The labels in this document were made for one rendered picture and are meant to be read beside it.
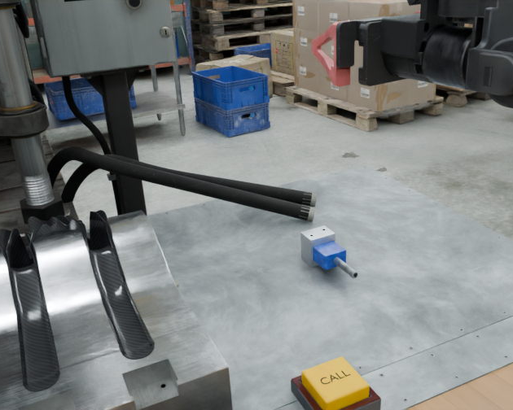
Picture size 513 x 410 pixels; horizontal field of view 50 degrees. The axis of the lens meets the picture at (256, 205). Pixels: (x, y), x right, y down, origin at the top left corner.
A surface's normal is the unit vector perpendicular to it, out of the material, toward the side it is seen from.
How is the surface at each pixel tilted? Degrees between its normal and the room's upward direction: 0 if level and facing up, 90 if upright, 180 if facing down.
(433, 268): 0
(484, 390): 0
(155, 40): 90
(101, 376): 0
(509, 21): 89
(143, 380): 90
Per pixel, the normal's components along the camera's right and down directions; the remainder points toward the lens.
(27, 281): 0.13, -0.63
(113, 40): 0.42, 0.36
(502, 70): -0.86, 0.26
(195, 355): -0.05, -0.91
